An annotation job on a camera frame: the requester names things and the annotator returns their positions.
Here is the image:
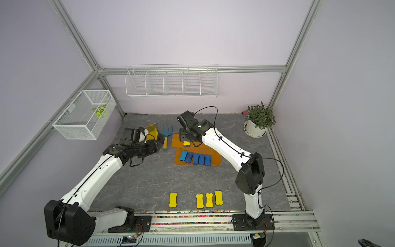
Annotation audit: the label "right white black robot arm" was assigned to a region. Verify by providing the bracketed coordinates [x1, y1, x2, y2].
[177, 111, 265, 220]

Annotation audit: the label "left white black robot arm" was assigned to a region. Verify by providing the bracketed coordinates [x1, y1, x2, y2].
[44, 127, 165, 246]

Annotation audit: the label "orange wooden two-tier shelf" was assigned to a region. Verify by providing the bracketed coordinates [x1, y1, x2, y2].
[171, 134, 222, 165]

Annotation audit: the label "yellow black garden gloves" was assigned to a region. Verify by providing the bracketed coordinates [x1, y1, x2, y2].
[145, 123, 164, 145]

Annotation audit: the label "blue garden hand rake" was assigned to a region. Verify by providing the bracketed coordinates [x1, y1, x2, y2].
[163, 125, 173, 150]

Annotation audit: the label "blue eraser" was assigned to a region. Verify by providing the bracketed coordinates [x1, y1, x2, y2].
[199, 154, 205, 165]
[192, 153, 200, 165]
[185, 152, 194, 164]
[180, 150, 188, 162]
[204, 155, 211, 166]

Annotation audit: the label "green item in basket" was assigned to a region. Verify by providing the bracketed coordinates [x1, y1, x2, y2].
[92, 104, 108, 119]

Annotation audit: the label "potted green plant white pot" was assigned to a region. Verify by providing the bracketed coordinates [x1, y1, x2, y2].
[244, 102, 276, 139]

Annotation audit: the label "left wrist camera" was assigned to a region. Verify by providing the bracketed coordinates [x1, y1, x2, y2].
[135, 127, 147, 143]

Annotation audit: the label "white wire wall shelf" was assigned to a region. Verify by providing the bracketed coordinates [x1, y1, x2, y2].
[125, 64, 219, 98]

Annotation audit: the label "white mesh wall basket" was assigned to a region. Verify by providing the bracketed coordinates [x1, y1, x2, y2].
[52, 90, 116, 140]

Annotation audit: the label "aluminium rail frame front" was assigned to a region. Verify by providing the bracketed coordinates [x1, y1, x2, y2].
[63, 211, 322, 237]

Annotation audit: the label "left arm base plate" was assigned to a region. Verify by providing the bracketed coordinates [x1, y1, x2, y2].
[108, 215, 152, 233]

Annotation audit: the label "white vented cable duct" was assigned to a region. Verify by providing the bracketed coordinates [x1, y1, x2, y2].
[83, 233, 253, 247]

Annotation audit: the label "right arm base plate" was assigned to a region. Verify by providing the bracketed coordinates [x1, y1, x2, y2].
[231, 212, 275, 232]

